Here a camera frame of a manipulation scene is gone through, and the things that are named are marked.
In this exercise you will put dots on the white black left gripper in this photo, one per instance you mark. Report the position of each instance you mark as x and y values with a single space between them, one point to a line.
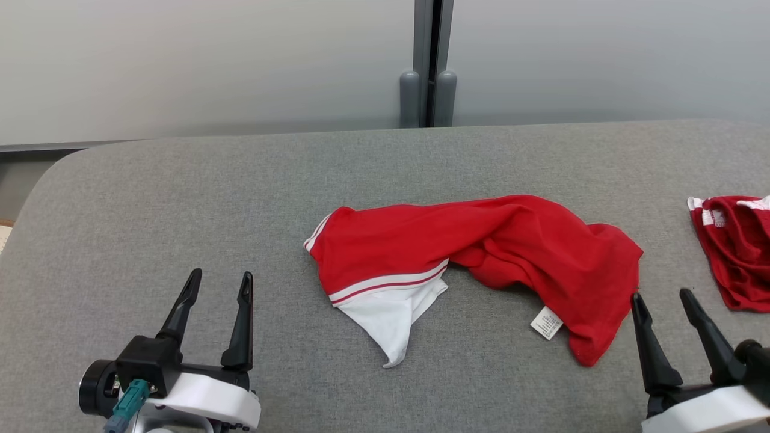
210 400

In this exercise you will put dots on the teal left camera connector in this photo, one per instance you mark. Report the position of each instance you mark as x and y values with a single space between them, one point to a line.
129 403

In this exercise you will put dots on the grey metal partition post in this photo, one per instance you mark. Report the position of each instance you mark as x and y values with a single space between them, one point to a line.
421 48

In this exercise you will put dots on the grey partition base rail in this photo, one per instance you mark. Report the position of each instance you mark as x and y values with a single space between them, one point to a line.
60 146

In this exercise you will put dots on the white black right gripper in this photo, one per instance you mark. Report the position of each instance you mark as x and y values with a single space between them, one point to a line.
704 415

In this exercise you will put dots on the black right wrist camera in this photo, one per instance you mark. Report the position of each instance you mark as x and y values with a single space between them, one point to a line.
758 367

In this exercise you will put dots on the red shorts with white stripe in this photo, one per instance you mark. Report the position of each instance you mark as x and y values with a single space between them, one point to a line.
740 258

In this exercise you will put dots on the red basketball jersey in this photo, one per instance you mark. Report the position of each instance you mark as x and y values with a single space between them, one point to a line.
541 252

